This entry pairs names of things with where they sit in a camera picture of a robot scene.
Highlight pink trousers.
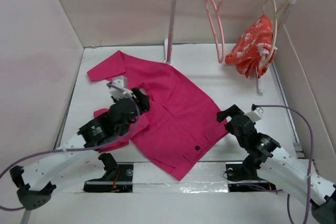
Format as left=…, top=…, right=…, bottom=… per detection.
left=87, top=51, right=227, bottom=180

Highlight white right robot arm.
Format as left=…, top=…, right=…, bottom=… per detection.
left=216, top=104, right=335, bottom=223

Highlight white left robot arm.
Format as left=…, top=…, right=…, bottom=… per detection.
left=9, top=86, right=150, bottom=210

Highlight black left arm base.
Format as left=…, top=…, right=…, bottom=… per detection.
left=83, top=153, right=134, bottom=193

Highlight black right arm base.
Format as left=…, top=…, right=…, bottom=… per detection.
left=223, top=155, right=278, bottom=193

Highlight beige wooden hanger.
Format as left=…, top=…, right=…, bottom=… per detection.
left=261, top=0, right=290, bottom=63

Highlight pink plastic hanger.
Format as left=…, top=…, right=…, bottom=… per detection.
left=205, top=0, right=225, bottom=63

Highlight orange floral garment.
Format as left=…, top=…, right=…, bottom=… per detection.
left=225, top=14, right=277, bottom=78

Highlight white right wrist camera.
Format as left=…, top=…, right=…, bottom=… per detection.
left=244, top=104, right=264, bottom=123

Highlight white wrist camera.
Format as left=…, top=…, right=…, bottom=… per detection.
left=244, top=104, right=264, bottom=123
left=107, top=76, right=132, bottom=101

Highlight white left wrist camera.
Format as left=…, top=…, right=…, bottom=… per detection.
left=107, top=76, right=132, bottom=101

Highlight metal rail left edge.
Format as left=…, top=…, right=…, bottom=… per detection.
left=20, top=210, right=31, bottom=224

